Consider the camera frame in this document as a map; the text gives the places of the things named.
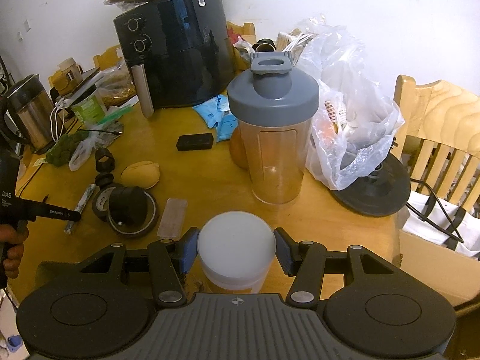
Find left hand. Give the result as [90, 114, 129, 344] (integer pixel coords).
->
[0, 221, 29, 279]

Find green label can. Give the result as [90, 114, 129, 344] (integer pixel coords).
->
[70, 85, 107, 127]

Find steel electric kettle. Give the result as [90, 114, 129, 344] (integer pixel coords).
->
[1, 74, 54, 154]

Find small black rectangular box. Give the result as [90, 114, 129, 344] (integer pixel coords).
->
[176, 133, 214, 151]

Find blue wipes pack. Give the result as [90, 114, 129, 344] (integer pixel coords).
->
[193, 94, 239, 142]

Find black threaded connector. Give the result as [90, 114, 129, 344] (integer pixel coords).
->
[94, 172, 114, 189]

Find black hexagonal fitting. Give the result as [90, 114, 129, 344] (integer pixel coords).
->
[95, 147, 115, 173]

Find white lidded plastic jar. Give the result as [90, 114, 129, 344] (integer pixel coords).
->
[197, 211, 276, 293]

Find white plastic bag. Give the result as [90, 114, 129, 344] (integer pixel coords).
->
[296, 16, 404, 190]

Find orange apple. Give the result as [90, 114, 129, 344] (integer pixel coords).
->
[229, 127, 248, 170]

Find grey lid shaker bottle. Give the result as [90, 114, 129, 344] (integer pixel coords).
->
[227, 52, 319, 205]

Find large thin tape ring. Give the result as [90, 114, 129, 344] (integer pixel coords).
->
[107, 190, 161, 239]

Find wrapped snack stick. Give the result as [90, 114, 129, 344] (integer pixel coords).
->
[64, 184, 96, 234]

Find clear crumpled plastic bag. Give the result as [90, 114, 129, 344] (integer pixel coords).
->
[68, 120, 124, 172]

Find black round trivet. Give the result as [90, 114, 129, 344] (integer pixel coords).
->
[330, 154, 411, 217]

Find black round spool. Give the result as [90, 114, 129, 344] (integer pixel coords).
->
[108, 186, 147, 226]

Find black electrical tape roll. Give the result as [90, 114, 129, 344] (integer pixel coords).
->
[92, 183, 120, 222]

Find black air fryer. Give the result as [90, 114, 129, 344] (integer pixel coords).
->
[114, 0, 235, 118]

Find bag of green balls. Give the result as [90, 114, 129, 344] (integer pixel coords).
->
[45, 131, 89, 167]

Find beige oval pouch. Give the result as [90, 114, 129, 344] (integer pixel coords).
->
[120, 161, 161, 189]

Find wooden chair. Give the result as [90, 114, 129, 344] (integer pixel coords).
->
[392, 75, 479, 211]

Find white paper shopping bag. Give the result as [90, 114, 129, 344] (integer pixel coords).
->
[401, 191, 479, 260]

